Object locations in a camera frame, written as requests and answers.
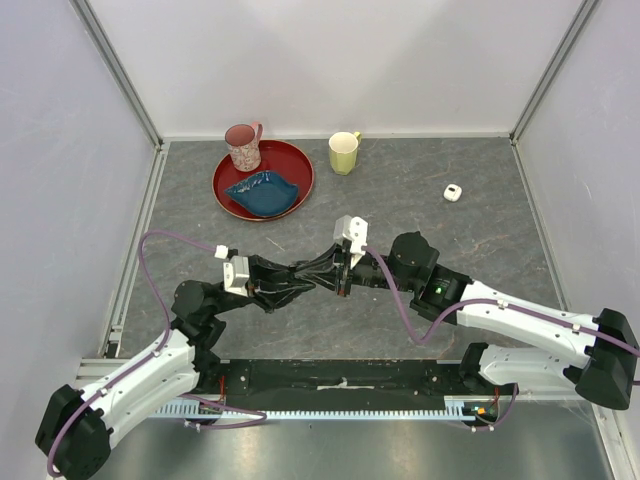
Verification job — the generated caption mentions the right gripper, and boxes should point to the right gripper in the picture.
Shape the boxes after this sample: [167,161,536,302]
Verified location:
[296,240,417,296]

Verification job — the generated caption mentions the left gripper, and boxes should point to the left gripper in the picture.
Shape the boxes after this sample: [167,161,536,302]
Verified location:
[211,253,315,315]

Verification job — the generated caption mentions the white earbud charging case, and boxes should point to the white earbud charging case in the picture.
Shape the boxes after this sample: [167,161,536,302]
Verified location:
[443,184,462,203]

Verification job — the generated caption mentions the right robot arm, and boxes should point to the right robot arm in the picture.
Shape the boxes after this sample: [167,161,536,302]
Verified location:
[296,232,639,410]

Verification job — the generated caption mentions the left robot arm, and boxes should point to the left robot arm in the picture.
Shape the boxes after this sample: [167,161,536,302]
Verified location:
[35,255,315,479]

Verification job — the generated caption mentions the blue leaf-shaped dish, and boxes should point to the blue leaf-shaped dish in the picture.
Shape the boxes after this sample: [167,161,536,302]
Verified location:
[224,170,299,218]

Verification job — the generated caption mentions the red round tray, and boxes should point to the red round tray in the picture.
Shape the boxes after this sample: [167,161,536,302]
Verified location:
[211,140,315,222]

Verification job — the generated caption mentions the yellow-green mug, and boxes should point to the yellow-green mug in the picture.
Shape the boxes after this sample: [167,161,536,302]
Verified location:
[328,132,361,175]

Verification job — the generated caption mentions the pink floral mug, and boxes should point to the pink floral mug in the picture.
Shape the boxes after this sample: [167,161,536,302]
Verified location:
[224,122,263,172]

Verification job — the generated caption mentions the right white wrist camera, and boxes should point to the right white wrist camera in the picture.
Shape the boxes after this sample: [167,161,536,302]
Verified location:
[333,215,368,269]

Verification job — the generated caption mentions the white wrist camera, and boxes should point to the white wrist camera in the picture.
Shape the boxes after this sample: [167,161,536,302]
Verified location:
[214,245,250,297]
[333,215,368,269]

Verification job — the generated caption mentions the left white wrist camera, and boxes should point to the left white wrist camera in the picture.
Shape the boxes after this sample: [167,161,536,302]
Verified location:
[214,245,250,297]

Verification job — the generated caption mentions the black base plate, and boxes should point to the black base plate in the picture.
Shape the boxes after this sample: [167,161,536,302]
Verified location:
[193,359,513,412]

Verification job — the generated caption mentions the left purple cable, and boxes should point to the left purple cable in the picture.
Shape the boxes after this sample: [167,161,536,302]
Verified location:
[45,229,268,476]

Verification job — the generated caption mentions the light blue cable duct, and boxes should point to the light blue cable duct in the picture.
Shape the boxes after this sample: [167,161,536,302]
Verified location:
[150,398,497,422]

